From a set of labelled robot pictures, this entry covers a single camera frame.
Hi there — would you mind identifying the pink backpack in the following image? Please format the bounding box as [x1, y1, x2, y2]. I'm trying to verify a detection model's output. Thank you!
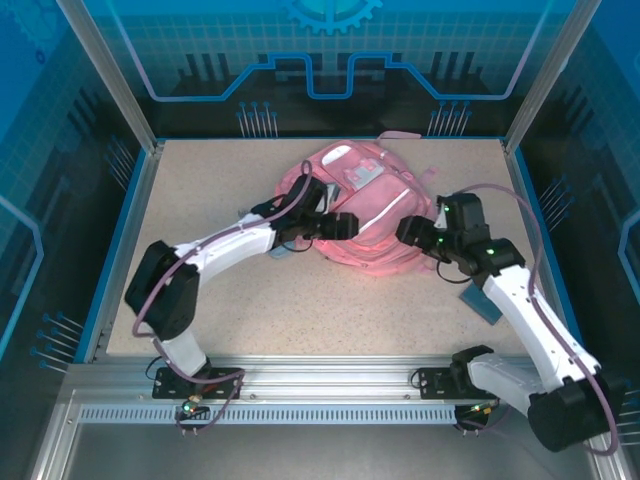
[273, 130, 441, 277]

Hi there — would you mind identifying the blue table edge strip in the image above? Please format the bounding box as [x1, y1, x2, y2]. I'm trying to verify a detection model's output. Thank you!
[74, 147, 161, 364]
[512, 147, 591, 364]

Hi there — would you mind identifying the blue printed acrylic panel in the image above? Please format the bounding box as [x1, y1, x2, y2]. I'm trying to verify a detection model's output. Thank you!
[107, 0, 551, 139]

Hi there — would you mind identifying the metal bottom tray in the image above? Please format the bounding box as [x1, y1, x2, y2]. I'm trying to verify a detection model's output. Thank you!
[29, 424, 616, 480]

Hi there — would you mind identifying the thin black right gripper cable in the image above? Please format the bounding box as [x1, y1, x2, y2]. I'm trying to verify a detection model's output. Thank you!
[435, 257, 469, 285]

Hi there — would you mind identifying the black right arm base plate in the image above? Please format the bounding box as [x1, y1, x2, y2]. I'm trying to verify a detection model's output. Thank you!
[417, 367, 511, 401]

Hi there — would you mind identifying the aluminium front rail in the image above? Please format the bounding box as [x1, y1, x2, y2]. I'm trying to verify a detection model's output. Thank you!
[64, 353, 601, 407]

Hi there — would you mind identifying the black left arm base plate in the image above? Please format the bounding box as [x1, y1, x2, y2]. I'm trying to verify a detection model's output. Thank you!
[152, 366, 246, 401]

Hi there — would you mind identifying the aluminium frame post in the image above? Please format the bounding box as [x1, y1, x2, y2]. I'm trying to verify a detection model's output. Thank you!
[55, 0, 167, 154]
[502, 0, 604, 154]

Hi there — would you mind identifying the slotted metal cable duct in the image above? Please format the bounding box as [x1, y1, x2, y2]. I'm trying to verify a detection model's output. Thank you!
[78, 403, 464, 427]

